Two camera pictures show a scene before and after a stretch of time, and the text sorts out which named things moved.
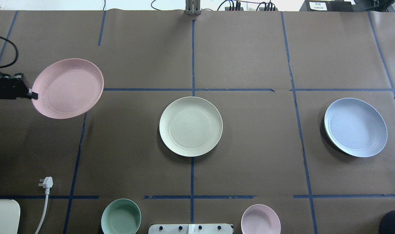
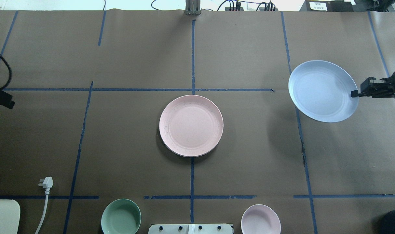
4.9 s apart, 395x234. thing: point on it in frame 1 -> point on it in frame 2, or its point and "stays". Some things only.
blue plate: (355, 128) -> (322, 90)
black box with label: (327, 5) stays
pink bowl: (260, 219) stays
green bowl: (121, 216) stays
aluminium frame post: (193, 7) stays
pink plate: (67, 88) -> (191, 125)
